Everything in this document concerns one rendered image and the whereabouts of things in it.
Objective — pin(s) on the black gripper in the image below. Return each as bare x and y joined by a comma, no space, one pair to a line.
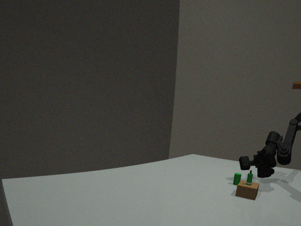
245,163

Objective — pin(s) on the tan wooden block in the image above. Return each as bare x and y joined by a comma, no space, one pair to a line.
247,191

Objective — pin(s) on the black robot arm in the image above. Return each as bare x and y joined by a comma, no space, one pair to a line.
284,149

